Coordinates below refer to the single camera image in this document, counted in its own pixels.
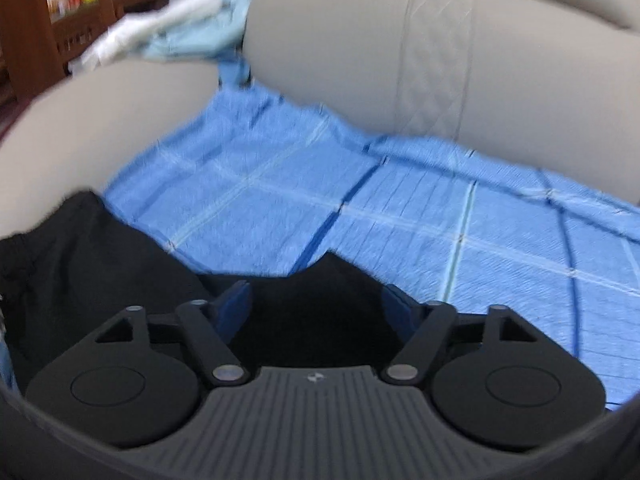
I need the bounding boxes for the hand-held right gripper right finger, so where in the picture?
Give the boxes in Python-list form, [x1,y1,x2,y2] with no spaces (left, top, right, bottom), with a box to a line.
[381,283,540,387]

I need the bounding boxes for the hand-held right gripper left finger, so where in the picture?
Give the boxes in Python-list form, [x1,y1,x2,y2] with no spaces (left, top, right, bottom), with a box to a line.
[95,280,252,387]

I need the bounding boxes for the black pants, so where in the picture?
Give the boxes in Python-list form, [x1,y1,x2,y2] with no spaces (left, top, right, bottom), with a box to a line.
[0,190,431,396]

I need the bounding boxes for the blue checked blanket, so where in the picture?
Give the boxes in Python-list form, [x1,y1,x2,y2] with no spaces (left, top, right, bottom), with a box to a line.
[0,57,640,411]

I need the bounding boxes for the beige leather sofa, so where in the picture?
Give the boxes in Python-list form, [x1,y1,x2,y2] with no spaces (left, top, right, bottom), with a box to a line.
[0,0,640,241]

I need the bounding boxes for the light blue cloth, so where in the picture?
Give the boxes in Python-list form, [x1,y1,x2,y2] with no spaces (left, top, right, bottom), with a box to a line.
[142,0,251,63]

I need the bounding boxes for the white cloth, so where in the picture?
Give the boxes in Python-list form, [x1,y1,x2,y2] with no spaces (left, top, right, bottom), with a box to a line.
[67,0,221,75]

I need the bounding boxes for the brown wooden shelf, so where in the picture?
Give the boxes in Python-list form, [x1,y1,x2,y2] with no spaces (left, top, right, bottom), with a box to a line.
[0,0,171,108]

